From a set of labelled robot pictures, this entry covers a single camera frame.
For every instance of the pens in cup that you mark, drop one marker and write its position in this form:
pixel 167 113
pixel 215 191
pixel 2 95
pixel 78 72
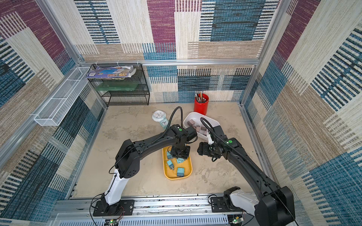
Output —
pixel 201 98

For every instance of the white round clock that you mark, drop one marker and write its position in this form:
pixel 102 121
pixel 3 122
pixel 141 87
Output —
pixel 158 115

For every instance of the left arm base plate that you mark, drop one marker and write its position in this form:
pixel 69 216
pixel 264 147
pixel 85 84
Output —
pixel 123 207

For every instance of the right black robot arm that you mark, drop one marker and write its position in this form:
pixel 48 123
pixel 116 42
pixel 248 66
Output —
pixel 275 205

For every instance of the white plastic tray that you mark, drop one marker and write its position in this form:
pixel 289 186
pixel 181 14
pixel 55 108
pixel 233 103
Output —
pixel 195 117

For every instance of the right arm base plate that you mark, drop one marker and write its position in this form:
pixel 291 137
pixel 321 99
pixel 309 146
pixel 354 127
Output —
pixel 219 205

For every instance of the black wire mesh shelf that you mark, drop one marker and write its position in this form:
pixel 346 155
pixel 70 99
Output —
pixel 129 91

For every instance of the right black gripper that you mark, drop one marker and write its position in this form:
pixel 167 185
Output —
pixel 201 149

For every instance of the small teal alarm clock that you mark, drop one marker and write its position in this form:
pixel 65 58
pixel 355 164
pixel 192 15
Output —
pixel 164 123

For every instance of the red pen cup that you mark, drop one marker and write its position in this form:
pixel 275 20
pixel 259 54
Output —
pixel 201 108

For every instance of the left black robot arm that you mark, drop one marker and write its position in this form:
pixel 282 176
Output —
pixel 131 153

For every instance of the yellow plastic tray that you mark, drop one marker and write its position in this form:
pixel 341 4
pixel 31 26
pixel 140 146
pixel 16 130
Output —
pixel 175 168

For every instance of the colourful magazine on shelf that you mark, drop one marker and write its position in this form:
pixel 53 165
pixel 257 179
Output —
pixel 114 72

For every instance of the teal plug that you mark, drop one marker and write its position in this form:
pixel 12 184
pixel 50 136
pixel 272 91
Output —
pixel 170 164
pixel 180 172
pixel 180 160
pixel 169 156

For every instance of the white wire wall basket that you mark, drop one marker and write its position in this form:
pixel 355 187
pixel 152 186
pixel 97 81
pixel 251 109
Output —
pixel 57 107

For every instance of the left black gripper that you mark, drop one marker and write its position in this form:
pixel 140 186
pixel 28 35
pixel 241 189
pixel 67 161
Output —
pixel 175 153

